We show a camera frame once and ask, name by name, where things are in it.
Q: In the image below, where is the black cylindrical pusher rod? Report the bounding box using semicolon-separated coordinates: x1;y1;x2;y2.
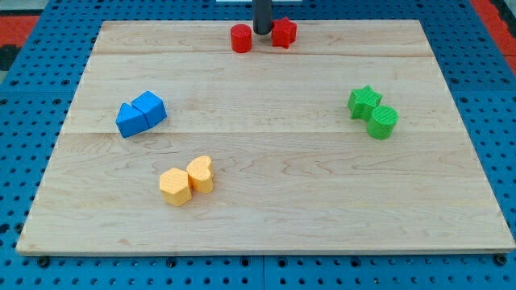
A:
252;0;273;35

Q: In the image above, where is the red star block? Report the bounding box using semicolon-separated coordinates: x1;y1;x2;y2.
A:
272;17;297;49

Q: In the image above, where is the green star block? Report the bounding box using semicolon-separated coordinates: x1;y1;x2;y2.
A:
347;85;383;122

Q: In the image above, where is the red cylinder block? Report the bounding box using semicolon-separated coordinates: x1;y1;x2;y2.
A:
230;23;252;53

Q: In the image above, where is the blue cube block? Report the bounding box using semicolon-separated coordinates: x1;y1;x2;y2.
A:
131;91;167;128

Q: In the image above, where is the light wooden board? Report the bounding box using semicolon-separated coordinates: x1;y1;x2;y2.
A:
16;20;515;256

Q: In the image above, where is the green cylinder block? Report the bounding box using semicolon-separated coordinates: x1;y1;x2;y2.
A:
367;106;398;139

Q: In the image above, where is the yellow heart block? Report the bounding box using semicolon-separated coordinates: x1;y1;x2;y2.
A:
186;155;214;194

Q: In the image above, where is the blue triangle block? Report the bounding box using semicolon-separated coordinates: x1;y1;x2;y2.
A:
115;103;148;138

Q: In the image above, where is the yellow hexagon block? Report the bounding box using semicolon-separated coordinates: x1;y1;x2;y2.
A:
159;168;192;206

